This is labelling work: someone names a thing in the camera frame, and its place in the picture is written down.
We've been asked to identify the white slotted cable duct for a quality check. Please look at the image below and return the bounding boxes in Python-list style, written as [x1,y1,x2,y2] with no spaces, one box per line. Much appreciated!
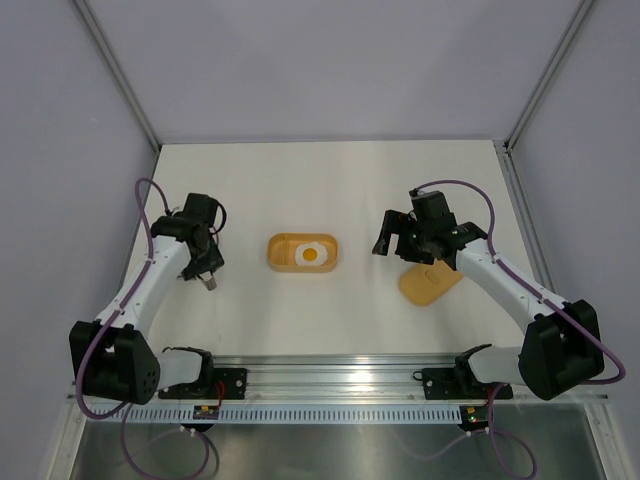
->
[109,403,462,425]

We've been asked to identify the yellow lunch box base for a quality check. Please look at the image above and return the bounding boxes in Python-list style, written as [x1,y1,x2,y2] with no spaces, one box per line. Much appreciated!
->
[266,232,339,273]

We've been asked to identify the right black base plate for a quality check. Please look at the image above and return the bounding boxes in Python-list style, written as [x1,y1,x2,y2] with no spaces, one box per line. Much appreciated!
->
[412,367,498,400]

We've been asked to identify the left aluminium frame post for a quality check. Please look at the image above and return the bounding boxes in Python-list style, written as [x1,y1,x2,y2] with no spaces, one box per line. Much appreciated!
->
[70,0,162,156]

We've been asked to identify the yellow lunch box lid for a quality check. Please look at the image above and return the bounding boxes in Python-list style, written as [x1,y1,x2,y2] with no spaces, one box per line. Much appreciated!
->
[398,260,464,306]

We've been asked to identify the aluminium mounting rail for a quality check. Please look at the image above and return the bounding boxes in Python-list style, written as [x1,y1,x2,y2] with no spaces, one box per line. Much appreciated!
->
[67,353,609,404]

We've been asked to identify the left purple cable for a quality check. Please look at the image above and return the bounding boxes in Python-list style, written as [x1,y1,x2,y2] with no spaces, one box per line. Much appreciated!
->
[74,177,224,474]

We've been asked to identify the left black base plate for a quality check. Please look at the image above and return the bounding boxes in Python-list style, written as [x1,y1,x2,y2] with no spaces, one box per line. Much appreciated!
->
[159,367,248,400]

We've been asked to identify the metal food tongs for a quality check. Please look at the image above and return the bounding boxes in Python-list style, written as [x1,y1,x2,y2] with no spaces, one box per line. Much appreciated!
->
[198,272,217,292]

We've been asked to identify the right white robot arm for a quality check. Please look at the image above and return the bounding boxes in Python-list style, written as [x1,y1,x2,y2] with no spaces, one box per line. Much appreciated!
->
[372,190,605,400]

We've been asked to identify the right aluminium frame post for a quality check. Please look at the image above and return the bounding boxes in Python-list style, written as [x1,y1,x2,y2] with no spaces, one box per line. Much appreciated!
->
[503,0,598,155]

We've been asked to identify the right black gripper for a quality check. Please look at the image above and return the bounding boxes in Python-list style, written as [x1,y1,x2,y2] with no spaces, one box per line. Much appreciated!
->
[373,209,434,265]

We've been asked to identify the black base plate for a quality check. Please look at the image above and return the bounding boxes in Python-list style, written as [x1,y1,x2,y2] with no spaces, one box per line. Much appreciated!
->
[159,367,248,400]
[412,367,498,400]

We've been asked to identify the fried egg toy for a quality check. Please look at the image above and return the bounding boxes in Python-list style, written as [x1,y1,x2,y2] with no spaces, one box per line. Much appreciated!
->
[294,241,329,267]

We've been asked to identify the aluminium frame post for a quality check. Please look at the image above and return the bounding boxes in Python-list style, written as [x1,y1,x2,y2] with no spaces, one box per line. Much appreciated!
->
[503,0,598,155]
[70,0,162,156]

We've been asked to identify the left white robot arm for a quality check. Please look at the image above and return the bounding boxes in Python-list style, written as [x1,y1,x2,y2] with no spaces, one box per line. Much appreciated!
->
[69,193,226,405]

